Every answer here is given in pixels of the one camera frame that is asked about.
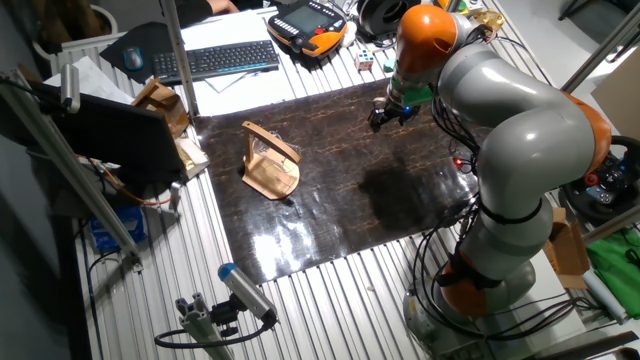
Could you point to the black computer keyboard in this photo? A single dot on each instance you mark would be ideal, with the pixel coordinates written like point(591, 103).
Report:
point(220, 59)

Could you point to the green wrist mount plate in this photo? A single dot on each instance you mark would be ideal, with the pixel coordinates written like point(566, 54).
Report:
point(417, 95)

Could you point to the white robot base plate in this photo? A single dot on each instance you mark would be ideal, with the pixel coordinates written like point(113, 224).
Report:
point(550, 310)

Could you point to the black steering wheel controller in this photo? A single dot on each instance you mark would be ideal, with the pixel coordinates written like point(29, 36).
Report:
point(607, 182)

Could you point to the aluminium frame bar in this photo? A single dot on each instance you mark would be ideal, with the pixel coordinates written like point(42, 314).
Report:
point(600, 50)
point(610, 225)
point(75, 170)

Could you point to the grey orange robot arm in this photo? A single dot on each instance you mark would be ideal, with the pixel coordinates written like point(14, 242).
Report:
point(525, 130)

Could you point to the dark marble pattern mat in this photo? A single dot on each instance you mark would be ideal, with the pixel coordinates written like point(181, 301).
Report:
point(325, 200)

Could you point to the wooden cup rack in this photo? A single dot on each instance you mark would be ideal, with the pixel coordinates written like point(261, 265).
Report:
point(272, 182)

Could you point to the brown cardboard panel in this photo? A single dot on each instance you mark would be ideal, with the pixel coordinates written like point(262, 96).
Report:
point(620, 100)

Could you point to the white plastic chair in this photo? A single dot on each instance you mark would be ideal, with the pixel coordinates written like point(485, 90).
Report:
point(107, 15)

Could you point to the white gold packet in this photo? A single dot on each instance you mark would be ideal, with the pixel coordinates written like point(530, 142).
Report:
point(192, 157)

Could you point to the open brown cardboard box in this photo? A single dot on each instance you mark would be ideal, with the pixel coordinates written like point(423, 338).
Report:
point(570, 250)

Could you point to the yellow emergency stop box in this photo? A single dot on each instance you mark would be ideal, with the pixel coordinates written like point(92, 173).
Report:
point(457, 6)

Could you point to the colourful puzzle cube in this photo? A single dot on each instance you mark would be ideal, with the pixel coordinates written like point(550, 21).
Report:
point(365, 60)

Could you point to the black orange teach pendant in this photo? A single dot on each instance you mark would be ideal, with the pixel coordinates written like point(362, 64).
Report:
point(305, 20)

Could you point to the white rolled sheet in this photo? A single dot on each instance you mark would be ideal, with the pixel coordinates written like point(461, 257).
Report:
point(605, 297)

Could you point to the aluminium frame post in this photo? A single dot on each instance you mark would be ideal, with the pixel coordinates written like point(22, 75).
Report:
point(177, 50)

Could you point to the white oval device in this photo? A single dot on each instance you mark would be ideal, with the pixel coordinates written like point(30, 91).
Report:
point(349, 34)

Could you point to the black mouse pad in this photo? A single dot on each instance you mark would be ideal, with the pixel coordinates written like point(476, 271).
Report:
point(145, 42)

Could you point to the blue computer mouse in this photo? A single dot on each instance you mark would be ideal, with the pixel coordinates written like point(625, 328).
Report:
point(133, 59)

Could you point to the black flat monitor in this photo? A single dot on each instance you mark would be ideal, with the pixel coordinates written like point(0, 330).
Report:
point(115, 135)

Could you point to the white desk board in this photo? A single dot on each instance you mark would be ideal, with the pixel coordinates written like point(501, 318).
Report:
point(240, 100)

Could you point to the black filament spool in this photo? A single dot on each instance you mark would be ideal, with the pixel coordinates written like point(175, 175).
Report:
point(385, 12)

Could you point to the aluminium profile stand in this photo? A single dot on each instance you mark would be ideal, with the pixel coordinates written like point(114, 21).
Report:
point(200, 325)

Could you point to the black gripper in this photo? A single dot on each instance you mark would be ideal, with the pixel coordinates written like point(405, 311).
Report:
point(397, 111)

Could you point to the clear glass cup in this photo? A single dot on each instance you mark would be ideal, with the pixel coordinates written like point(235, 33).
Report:
point(265, 145)

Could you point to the green cloth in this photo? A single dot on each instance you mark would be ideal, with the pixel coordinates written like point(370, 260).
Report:
point(615, 265)

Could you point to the person bare hand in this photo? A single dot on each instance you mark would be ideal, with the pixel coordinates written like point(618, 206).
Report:
point(223, 6)

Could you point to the white paper sheet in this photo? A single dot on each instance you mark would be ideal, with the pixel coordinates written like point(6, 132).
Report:
point(90, 80)

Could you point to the golden transparent object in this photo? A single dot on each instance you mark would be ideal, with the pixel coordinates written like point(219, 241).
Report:
point(490, 20)

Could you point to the blue packet box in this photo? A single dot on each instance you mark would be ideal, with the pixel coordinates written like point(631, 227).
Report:
point(120, 227)

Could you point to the silver camera without cap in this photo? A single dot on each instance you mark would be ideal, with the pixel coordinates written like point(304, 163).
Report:
point(70, 87)

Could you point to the silver camera with blue cap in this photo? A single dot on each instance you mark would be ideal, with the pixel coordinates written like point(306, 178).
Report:
point(245, 290)

